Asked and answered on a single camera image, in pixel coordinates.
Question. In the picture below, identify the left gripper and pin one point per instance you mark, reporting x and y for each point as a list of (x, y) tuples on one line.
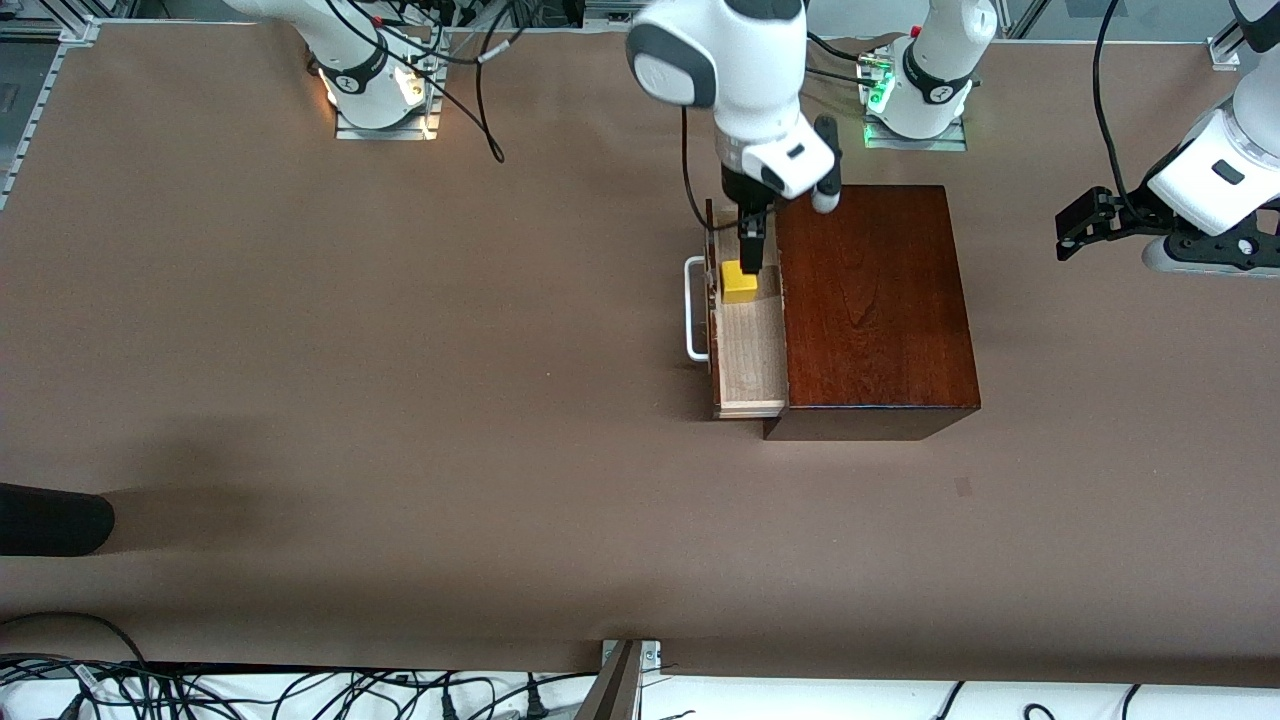
[(1128, 212)]

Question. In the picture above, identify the silver corner bracket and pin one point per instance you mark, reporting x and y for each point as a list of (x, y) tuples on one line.
[(652, 655)]

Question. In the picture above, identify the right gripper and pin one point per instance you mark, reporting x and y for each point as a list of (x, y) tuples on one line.
[(745, 192)]

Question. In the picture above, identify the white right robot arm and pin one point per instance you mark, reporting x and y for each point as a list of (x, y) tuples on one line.
[(720, 50)]

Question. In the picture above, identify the dark brown wooden cabinet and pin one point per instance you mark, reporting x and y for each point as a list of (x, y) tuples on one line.
[(870, 300)]

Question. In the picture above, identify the aluminium arm base plate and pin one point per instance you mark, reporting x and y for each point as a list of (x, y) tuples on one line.
[(350, 133), (950, 146)]

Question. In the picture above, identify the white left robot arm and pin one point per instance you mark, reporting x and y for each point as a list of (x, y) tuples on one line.
[(935, 70)]

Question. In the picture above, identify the light wood drawer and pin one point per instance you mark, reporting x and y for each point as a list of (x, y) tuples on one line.
[(750, 360)]

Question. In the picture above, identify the dark metal bar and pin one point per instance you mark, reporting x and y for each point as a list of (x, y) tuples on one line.
[(615, 690)]

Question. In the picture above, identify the brown table cover sheet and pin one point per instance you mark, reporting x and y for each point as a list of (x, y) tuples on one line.
[(400, 350)]

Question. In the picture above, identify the yellow cube block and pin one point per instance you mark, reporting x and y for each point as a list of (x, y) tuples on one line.
[(738, 288)]

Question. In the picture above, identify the black ribbed cylinder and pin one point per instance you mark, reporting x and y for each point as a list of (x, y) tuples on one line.
[(50, 520)]

